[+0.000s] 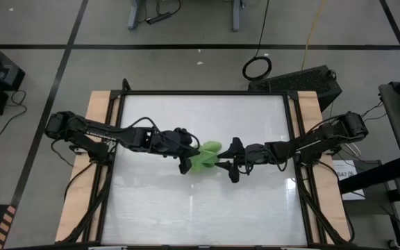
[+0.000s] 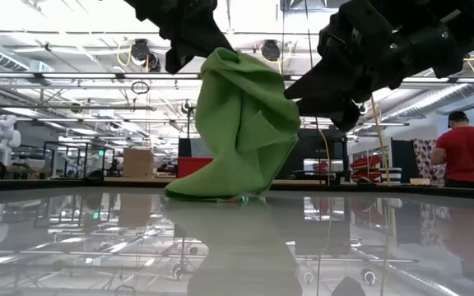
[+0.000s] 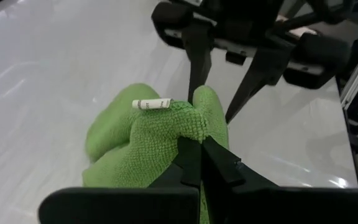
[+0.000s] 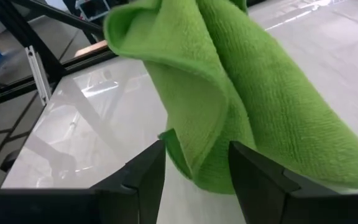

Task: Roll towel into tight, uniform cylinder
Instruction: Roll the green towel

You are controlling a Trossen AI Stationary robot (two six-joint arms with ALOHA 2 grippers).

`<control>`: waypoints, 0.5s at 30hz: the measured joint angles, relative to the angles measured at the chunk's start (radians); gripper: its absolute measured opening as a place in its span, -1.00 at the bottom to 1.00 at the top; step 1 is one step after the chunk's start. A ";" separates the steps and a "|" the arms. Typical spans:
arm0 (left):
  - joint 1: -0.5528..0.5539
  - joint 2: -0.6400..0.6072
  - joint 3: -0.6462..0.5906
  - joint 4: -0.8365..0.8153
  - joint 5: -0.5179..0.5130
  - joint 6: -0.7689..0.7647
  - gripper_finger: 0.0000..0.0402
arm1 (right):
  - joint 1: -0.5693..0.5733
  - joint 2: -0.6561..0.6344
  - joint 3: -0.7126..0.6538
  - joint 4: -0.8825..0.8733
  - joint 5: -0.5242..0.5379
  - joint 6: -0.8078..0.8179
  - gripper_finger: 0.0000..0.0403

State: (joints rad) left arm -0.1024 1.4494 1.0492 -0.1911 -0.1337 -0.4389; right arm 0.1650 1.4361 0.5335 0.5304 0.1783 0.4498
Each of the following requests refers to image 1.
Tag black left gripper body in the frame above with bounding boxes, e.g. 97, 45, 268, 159
151, 130, 184, 156

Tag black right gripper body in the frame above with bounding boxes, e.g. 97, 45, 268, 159
241, 142, 278, 168

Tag green microfibre towel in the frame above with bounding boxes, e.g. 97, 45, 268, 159
187, 140, 224, 174

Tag light wooden table board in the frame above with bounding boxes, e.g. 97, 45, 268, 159
54, 90, 352, 244

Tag black computer tower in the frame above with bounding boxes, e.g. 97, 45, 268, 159
247, 65, 343, 113

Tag white paper sheet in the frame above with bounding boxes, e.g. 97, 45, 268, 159
331, 159, 366, 201

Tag black cart base beam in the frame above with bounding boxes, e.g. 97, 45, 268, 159
338, 158, 400, 195

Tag black power strip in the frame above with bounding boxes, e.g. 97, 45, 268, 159
146, 12, 172, 25

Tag grey metal desk leg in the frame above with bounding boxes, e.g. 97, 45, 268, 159
127, 0, 145, 31
231, 0, 244, 33

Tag black coiled floor cable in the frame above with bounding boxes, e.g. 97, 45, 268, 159
241, 0, 273, 83

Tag yellow floor cable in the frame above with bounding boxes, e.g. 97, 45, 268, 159
300, 0, 327, 72

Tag thin black floor cable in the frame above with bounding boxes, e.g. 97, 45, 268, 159
0, 89, 28, 138

